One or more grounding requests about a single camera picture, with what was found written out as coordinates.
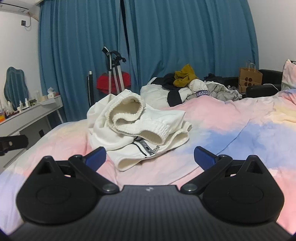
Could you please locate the white dressing table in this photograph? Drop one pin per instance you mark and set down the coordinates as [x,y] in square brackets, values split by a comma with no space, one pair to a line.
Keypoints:
[27,113]

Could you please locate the garment steamer stand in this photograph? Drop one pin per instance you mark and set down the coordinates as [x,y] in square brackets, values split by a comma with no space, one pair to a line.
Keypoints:
[115,62]

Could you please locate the black wall plug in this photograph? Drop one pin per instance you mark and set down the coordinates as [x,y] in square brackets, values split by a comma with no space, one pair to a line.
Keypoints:
[23,22]

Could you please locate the white air conditioner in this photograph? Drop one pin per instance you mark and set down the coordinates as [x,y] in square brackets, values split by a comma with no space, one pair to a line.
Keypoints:
[13,9]

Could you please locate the row of cosmetic bottles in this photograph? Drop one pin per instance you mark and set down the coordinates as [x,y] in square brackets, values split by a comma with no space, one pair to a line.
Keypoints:
[23,103]

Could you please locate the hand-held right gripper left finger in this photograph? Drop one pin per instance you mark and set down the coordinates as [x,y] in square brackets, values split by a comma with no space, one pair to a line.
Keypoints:
[97,156]

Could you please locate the pastel tie-dye duvet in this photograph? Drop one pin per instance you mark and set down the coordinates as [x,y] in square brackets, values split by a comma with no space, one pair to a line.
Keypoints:
[208,139]

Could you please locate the pile of clothes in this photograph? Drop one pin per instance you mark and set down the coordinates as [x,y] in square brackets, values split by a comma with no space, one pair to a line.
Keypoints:
[152,91]

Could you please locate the pale pink pillow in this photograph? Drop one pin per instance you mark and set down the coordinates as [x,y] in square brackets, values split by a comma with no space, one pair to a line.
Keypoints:
[289,74]

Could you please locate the blue curtain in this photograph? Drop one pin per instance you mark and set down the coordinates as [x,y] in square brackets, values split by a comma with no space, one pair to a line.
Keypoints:
[185,34]
[69,58]

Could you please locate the grey garment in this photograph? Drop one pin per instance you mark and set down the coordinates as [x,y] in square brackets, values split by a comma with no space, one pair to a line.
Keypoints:
[219,91]

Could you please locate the orange yellow storage box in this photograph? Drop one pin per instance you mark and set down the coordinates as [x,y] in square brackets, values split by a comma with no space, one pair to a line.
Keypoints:
[1,117]

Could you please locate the black framed panel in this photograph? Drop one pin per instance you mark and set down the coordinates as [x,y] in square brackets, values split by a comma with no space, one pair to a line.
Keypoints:
[90,90]

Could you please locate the mustard yellow garment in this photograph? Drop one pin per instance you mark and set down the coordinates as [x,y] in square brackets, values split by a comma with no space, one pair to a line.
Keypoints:
[185,75]

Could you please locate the dark cloth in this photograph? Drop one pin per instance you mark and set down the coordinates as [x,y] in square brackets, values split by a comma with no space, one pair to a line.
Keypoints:
[215,77]

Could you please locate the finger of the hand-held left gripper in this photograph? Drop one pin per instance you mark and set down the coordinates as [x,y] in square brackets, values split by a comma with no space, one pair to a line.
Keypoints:
[16,141]

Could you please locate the black armchair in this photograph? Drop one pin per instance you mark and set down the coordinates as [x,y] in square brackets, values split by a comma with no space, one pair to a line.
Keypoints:
[268,78]

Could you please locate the black garment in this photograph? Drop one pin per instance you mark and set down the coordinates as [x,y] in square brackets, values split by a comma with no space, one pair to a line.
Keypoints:
[165,81]

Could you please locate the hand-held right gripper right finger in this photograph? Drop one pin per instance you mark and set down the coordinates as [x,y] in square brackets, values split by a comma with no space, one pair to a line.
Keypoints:
[203,156]

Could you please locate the wavy edged mirror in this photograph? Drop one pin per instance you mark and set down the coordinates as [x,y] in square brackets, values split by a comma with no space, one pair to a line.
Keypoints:
[15,85]

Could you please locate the brown paper bag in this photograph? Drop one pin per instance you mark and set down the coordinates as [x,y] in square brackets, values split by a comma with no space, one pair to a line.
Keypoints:
[249,78]

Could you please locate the white tissue box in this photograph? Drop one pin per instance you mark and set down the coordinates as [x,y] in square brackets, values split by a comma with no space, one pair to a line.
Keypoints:
[50,93]

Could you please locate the red cloth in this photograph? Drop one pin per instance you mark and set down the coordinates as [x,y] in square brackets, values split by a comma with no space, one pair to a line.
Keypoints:
[103,83]

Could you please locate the white sweatshirt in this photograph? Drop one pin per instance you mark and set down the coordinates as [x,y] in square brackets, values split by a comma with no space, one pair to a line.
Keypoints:
[120,139]

